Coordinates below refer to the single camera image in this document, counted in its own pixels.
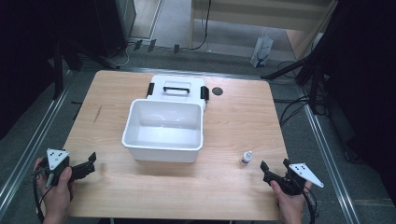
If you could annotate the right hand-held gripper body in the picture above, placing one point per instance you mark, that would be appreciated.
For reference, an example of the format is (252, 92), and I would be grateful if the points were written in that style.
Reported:
(299, 179)

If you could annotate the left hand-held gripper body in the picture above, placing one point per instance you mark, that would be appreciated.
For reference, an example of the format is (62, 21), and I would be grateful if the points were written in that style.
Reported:
(57, 158)

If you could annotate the small white dropper bottle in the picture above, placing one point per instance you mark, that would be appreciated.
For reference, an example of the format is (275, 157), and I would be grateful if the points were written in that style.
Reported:
(246, 158)

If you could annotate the white storage box with lid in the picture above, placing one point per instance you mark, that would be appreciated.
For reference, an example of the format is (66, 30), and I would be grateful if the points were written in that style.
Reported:
(165, 124)

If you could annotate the person's right hand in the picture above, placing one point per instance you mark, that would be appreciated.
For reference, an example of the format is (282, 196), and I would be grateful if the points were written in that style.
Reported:
(290, 203)

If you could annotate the person's left hand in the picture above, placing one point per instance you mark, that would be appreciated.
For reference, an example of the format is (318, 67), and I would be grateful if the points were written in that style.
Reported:
(57, 194)

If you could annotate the black metal stand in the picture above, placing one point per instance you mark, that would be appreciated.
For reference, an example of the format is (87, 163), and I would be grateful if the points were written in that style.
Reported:
(58, 70)
(311, 70)

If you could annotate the black round table grommet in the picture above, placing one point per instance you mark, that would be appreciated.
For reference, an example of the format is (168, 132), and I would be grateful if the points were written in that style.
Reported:
(217, 91)

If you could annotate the white and blue bag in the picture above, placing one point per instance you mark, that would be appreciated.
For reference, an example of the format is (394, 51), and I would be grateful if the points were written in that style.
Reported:
(261, 51)

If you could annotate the black tape strip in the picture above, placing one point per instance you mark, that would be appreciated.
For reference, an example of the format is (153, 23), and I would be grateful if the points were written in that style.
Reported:
(152, 45)
(138, 44)
(176, 48)

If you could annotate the dark cabinet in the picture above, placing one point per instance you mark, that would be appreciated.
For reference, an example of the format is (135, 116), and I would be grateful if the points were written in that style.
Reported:
(115, 25)

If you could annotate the metal floor rail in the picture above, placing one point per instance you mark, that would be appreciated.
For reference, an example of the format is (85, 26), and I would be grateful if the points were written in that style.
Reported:
(330, 158)
(29, 149)

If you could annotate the light wooden furniture frame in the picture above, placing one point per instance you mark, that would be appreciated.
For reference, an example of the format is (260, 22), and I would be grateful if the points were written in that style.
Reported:
(249, 14)

